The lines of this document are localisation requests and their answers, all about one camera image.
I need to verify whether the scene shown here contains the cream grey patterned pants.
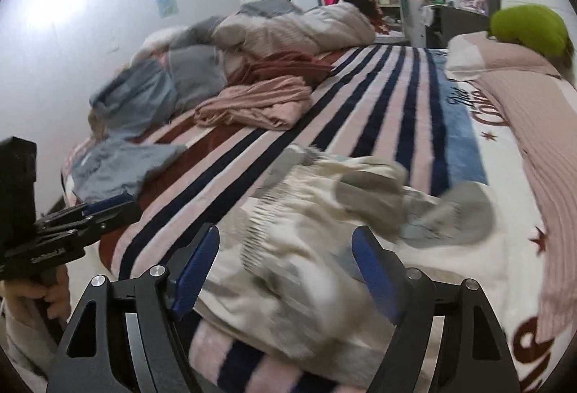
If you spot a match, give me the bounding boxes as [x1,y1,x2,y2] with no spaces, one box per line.
[197,145,497,386]

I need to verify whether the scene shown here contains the person's left hand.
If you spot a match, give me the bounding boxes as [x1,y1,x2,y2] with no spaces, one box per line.
[2,266,71,328]

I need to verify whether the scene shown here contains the blue grey garment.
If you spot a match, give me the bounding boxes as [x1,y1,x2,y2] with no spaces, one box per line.
[67,45,226,203]

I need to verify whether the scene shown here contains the striped navy pink blanket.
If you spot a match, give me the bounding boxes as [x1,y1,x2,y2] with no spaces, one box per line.
[61,42,556,393]

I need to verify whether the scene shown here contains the pink checked garment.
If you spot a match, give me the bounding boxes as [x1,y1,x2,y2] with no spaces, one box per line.
[193,76,313,130]

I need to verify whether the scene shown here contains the dark red garment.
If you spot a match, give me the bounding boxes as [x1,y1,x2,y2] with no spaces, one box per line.
[227,50,332,87]

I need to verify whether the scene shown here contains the beige grey duvet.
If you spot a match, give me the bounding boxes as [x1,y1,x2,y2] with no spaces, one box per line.
[130,3,375,76]

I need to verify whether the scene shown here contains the green plush toy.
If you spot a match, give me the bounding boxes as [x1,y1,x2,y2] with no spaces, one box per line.
[489,4,574,60]

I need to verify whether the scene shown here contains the blue wall poster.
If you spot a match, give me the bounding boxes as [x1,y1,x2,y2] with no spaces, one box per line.
[154,0,179,18]

